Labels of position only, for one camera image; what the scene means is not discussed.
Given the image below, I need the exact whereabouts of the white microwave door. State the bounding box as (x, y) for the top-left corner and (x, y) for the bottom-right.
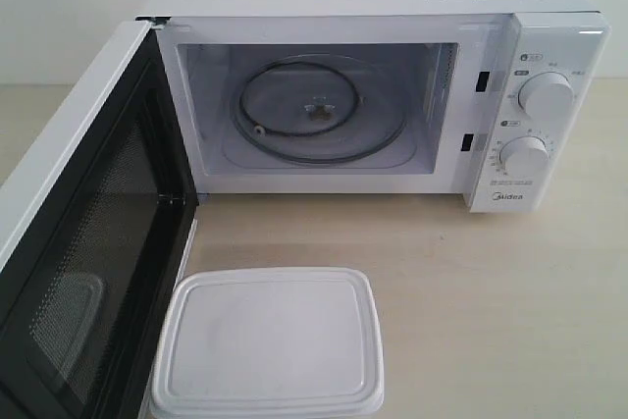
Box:
(1, 18), (198, 418)

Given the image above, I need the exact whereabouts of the upper white control knob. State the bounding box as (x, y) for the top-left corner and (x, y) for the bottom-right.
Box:
(518, 72), (574, 122)

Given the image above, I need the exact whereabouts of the glass turntable plate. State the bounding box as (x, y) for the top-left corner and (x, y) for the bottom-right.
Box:
(231, 53), (407, 167)

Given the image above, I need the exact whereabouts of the white Midea microwave oven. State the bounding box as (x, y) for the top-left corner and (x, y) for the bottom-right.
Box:
(140, 0), (609, 213)

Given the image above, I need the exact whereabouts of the white lidded plastic container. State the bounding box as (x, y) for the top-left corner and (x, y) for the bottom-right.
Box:
(149, 267), (385, 418)

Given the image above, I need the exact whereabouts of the lower white timer knob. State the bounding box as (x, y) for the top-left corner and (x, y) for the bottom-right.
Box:
(499, 136), (550, 178)

